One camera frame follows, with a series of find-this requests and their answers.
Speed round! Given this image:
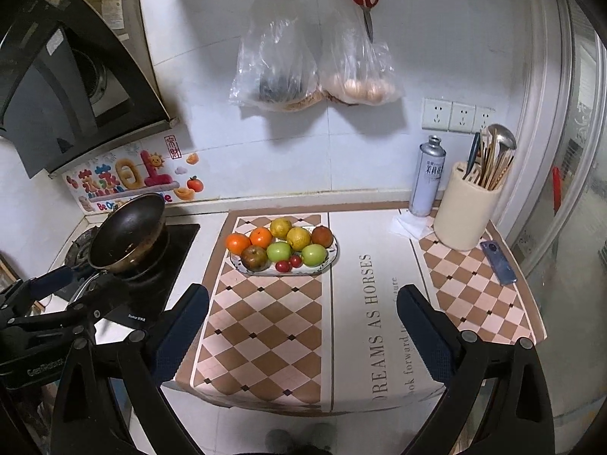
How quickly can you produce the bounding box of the orange persimmon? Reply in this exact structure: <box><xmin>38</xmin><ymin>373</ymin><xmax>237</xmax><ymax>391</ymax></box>
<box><xmin>225</xmin><ymin>232</ymin><xmax>251</xmax><ymax>256</ymax></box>

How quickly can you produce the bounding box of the orange citrus fruit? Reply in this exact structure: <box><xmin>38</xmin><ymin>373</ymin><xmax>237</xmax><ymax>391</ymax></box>
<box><xmin>249</xmin><ymin>227</ymin><xmax>274</xmax><ymax>249</ymax></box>

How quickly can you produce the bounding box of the yellow lemon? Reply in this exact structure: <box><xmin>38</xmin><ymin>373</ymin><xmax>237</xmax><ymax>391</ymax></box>
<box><xmin>270</xmin><ymin>218</ymin><xmax>292</xmax><ymax>240</ymax></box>
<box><xmin>286</xmin><ymin>227</ymin><xmax>312</xmax><ymax>252</ymax></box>

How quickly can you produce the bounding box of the green apple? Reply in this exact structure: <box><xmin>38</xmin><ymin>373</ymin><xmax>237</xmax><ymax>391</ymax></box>
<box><xmin>300</xmin><ymin>243</ymin><xmax>327</xmax><ymax>267</ymax></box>
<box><xmin>266</xmin><ymin>242</ymin><xmax>292</xmax><ymax>263</ymax></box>

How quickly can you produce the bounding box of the black gas stove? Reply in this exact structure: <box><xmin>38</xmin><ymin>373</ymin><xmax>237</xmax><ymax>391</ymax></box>
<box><xmin>61</xmin><ymin>222</ymin><xmax>202</xmax><ymax>330</ymax></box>

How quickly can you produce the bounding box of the black frying pan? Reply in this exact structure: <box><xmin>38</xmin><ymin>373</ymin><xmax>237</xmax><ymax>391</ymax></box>
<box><xmin>88</xmin><ymin>193</ymin><xmax>166</xmax><ymax>273</ymax></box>

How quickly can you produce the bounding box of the blue smartphone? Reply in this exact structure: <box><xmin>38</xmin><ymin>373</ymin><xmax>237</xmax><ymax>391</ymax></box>
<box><xmin>480</xmin><ymin>240</ymin><xmax>517</xmax><ymax>286</ymax></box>

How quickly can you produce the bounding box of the brown dark apple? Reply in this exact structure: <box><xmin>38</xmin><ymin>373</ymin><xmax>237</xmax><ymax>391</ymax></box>
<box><xmin>241</xmin><ymin>245</ymin><xmax>269</xmax><ymax>272</ymax></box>

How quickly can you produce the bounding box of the red cherry tomato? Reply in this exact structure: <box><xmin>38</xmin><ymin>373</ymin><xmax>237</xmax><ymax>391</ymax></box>
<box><xmin>289</xmin><ymin>255</ymin><xmax>303</xmax><ymax>268</ymax></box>
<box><xmin>275</xmin><ymin>260</ymin><xmax>292</xmax><ymax>273</ymax></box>

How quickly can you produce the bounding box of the checkered brown pink mat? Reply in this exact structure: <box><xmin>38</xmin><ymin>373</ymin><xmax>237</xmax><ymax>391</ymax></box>
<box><xmin>174</xmin><ymin>207</ymin><xmax>547</xmax><ymax>416</ymax></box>

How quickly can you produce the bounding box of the cream utensil holder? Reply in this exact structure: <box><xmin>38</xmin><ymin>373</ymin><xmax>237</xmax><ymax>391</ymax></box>
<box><xmin>433</xmin><ymin>161</ymin><xmax>502</xmax><ymax>252</ymax></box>

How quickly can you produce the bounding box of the range hood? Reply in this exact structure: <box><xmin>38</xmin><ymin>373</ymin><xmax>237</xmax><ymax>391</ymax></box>
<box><xmin>1</xmin><ymin>0</ymin><xmax>171</xmax><ymax>177</ymax></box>

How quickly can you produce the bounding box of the white folded tissue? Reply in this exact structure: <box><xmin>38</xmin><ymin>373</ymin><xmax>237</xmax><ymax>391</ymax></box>
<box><xmin>389</xmin><ymin>210</ymin><xmax>433</xmax><ymax>240</ymax></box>

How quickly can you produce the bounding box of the reddish brown fruit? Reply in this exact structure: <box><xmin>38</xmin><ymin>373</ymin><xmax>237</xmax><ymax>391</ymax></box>
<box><xmin>311</xmin><ymin>225</ymin><xmax>334</xmax><ymax>249</ymax></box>

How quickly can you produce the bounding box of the patterned glass fruit plate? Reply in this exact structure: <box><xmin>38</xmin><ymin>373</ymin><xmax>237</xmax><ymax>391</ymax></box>
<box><xmin>226</xmin><ymin>238</ymin><xmax>340</xmax><ymax>277</ymax></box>

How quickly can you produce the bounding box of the wooden chopsticks bundle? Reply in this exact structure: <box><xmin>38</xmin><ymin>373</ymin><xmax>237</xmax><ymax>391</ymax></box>
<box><xmin>477</xmin><ymin>123</ymin><xmax>517</xmax><ymax>191</ymax></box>

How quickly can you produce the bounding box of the silver spray can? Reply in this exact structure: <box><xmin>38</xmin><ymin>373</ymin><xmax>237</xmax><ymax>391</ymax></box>
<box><xmin>409</xmin><ymin>135</ymin><xmax>447</xmax><ymax>217</ymax></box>

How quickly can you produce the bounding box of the metal ladle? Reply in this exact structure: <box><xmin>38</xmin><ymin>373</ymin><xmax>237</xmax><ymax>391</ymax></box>
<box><xmin>487</xmin><ymin>123</ymin><xmax>517</xmax><ymax>186</ymax></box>

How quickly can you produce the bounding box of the clear bag with dark contents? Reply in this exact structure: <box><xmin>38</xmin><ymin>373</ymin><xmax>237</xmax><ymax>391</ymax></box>
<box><xmin>230</xmin><ymin>0</ymin><xmax>322</xmax><ymax>112</ymax></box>

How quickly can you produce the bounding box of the clear bag with eggs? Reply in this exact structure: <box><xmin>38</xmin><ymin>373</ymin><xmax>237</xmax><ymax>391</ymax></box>
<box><xmin>318</xmin><ymin>0</ymin><xmax>402</xmax><ymax>106</ymax></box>

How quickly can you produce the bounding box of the colourful fruit wall sticker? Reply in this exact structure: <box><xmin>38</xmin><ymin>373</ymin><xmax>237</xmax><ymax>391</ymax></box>
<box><xmin>62</xmin><ymin>132</ymin><xmax>205</xmax><ymax>214</ymax></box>

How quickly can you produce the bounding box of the white wall socket strip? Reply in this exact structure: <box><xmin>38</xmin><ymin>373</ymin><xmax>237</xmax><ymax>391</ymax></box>
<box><xmin>422</xmin><ymin>97</ymin><xmax>495</xmax><ymax>133</ymax></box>

